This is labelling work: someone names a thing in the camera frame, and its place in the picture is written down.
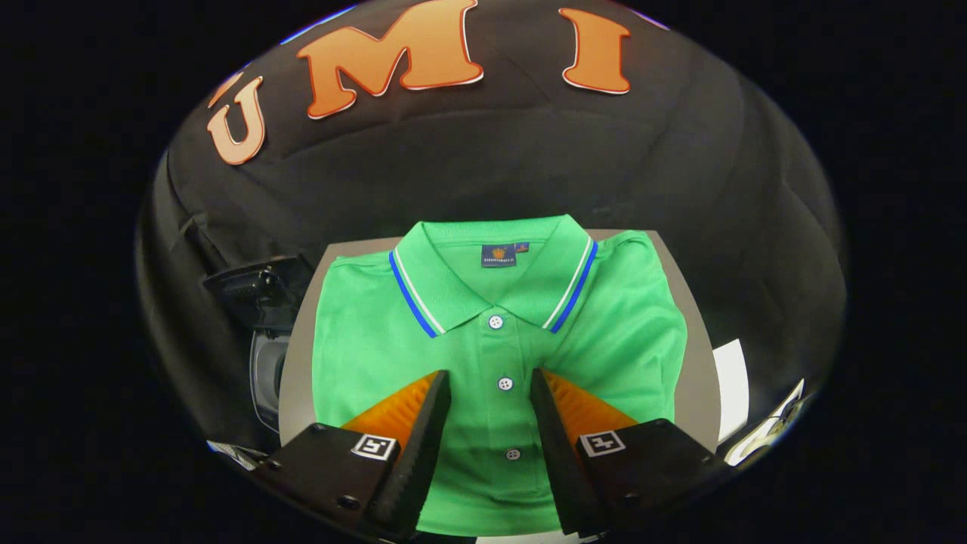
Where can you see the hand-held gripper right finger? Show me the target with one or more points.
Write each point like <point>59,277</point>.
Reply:
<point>555,453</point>

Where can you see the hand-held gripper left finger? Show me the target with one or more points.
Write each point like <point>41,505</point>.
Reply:
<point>415,453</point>

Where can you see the green polo shirt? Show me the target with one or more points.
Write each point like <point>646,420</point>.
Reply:
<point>483,302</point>

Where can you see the dark washing machine lid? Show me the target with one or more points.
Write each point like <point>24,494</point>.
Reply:
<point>257,291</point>

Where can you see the white paper sheet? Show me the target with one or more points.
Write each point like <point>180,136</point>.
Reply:
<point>731,393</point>

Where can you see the white plastic item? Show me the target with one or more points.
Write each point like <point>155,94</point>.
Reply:
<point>763,434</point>

